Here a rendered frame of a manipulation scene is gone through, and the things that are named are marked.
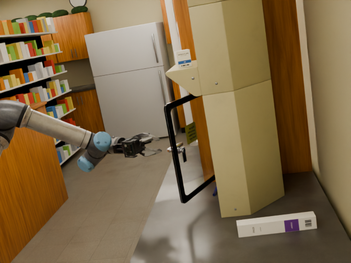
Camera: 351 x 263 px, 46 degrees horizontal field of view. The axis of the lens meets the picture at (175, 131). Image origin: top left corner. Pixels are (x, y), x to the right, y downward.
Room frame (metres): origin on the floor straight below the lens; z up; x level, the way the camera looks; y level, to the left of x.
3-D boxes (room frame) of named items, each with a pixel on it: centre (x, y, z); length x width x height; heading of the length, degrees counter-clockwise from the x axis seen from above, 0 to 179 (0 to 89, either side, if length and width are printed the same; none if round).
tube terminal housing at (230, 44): (1.56, -0.26, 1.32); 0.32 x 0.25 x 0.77; 170
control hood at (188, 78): (1.59, -0.08, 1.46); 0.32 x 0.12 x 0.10; 170
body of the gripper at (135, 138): (1.71, 0.21, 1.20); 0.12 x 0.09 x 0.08; 54
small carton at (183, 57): (1.53, -0.07, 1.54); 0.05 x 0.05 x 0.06; 6
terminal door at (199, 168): (1.61, -0.07, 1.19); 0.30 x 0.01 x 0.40; 143
